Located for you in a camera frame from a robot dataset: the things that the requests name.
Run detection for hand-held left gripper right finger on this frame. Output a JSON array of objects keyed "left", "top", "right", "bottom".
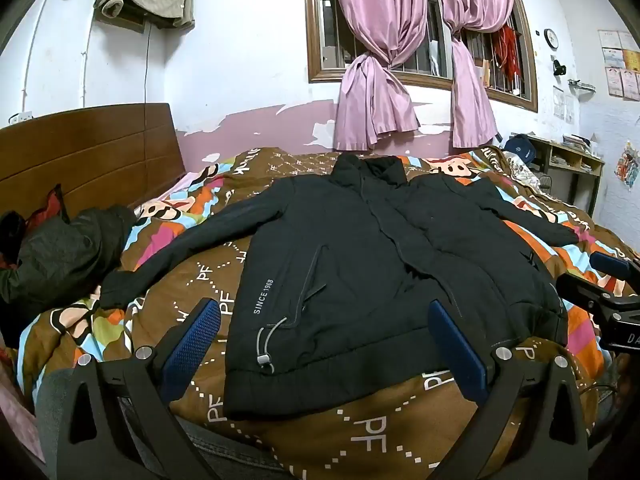
[{"left": 427, "top": 300, "right": 591, "bottom": 480}]

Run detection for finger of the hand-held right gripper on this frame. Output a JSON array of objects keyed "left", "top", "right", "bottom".
[
  {"left": 590, "top": 251, "right": 632, "bottom": 279},
  {"left": 556, "top": 272, "right": 640, "bottom": 320}
]

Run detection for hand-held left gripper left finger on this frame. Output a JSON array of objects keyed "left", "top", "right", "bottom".
[{"left": 56, "top": 298, "right": 222, "bottom": 480}]

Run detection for black jacket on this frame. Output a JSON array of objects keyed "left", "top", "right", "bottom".
[{"left": 98, "top": 154, "right": 581, "bottom": 421}]

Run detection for wooden shelf unit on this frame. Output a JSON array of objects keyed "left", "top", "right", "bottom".
[{"left": 525, "top": 134, "right": 606, "bottom": 218}]

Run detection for brown printed blanket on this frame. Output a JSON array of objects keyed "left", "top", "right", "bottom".
[{"left": 15, "top": 145, "right": 640, "bottom": 480}]

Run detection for stack of papers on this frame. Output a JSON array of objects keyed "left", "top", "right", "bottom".
[{"left": 562, "top": 134, "right": 601, "bottom": 155}]

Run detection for floral pillow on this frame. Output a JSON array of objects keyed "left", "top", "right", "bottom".
[{"left": 505, "top": 152, "right": 547, "bottom": 192}]

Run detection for dark blue cap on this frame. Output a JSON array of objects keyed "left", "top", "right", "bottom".
[{"left": 502, "top": 134, "right": 538, "bottom": 163}]

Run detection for dark green jacket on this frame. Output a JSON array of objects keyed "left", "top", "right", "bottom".
[{"left": 0, "top": 205, "right": 137, "bottom": 318}]

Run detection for wooden headboard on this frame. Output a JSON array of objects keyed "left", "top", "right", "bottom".
[{"left": 0, "top": 103, "right": 187, "bottom": 221}]

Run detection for red hanging cloth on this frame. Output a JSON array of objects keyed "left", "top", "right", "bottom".
[{"left": 492, "top": 22, "right": 521, "bottom": 93}]

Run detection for pink curtain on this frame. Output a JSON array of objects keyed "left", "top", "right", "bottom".
[
  {"left": 327, "top": 0, "right": 421, "bottom": 152},
  {"left": 435, "top": 0, "right": 516, "bottom": 150}
]

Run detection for wooden framed window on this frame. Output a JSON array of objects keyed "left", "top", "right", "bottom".
[{"left": 304, "top": 0, "right": 539, "bottom": 113}]

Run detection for colourful wall poster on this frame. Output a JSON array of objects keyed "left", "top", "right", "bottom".
[{"left": 614, "top": 141, "right": 640, "bottom": 186}]

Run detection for white wall calendar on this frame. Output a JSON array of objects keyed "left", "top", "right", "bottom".
[{"left": 552, "top": 86, "right": 576, "bottom": 122}]

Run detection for thin wall cable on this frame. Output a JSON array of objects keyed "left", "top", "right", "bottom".
[{"left": 142, "top": 20, "right": 152, "bottom": 106}]

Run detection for small wooden wall shelf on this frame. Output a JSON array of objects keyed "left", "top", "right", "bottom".
[{"left": 95, "top": 2, "right": 147, "bottom": 35}]

